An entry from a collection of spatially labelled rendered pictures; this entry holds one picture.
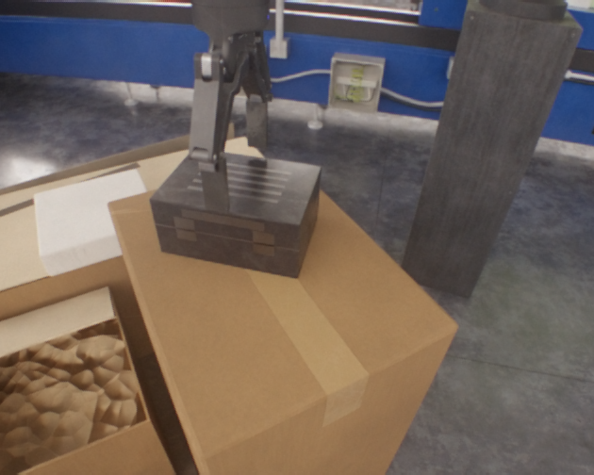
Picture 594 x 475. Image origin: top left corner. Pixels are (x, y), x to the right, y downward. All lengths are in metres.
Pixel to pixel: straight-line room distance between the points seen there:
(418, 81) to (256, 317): 2.37
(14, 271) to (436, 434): 1.26
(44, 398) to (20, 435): 0.09
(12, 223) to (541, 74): 1.51
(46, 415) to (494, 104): 1.42
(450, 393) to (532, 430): 0.28
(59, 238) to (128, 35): 2.29
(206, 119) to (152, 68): 2.79
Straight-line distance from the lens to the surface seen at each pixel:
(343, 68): 2.73
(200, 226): 0.51
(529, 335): 1.84
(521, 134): 1.44
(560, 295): 2.07
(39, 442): 1.05
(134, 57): 3.24
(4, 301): 1.15
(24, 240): 1.24
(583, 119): 3.00
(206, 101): 0.40
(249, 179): 0.54
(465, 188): 1.53
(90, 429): 1.02
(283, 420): 0.42
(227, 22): 0.42
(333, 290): 0.51
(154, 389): 1.33
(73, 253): 1.05
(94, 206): 1.15
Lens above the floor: 1.27
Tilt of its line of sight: 41 degrees down
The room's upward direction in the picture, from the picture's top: 3 degrees clockwise
